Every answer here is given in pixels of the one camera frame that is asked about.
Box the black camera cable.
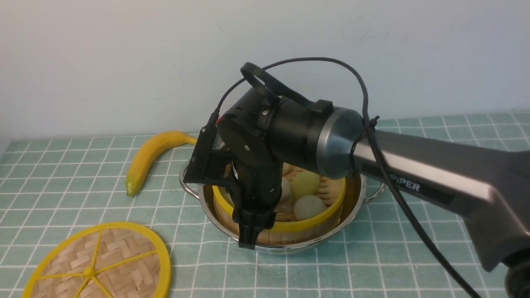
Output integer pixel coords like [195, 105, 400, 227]
[210, 58, 483, 298]

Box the stainless steel pot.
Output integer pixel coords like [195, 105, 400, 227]
[178, 162, 385, 255]

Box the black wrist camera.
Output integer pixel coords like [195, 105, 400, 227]
[181, 124, 234, 187]

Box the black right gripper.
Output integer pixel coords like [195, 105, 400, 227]
[217, 86, 284, 250]

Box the white round bun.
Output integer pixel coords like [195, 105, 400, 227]
[280, 177, 292, 203]
[293, 195, 326, 221]

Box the green round bun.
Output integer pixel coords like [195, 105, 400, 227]
[291, 171, 320, 199]

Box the yellow rimmed bamboo steamer basket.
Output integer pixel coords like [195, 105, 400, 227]
[212, 163, 347, 245]

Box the green checkered tablecloth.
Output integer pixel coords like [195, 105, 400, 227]
[0, 112, 530, 298]

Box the yellow banana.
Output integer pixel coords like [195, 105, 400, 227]
[125, 130, 197, 197]

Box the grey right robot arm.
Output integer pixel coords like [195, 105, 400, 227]
[217, 89, 529, 298]

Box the yellow woven bamboo steamer lid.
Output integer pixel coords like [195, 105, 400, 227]
[22, 222, 172, 298]

